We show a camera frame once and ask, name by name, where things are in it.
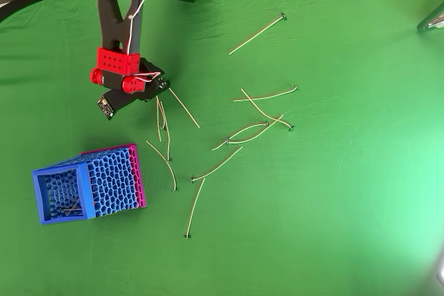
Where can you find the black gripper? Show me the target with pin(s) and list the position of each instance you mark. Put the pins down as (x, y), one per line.
(160, 84)

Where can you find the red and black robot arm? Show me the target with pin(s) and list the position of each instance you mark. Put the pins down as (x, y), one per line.
(111, 15)

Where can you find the blue and pink mesh basket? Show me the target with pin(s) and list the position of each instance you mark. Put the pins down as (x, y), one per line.
(88, 188)

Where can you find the green cloth with black rim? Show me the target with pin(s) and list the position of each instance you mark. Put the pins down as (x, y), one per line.
(312, 206)

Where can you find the chrome tube stand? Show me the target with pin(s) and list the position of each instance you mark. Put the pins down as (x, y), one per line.
(433, 20)

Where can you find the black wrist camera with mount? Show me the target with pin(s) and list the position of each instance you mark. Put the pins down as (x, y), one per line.
(114, 102)

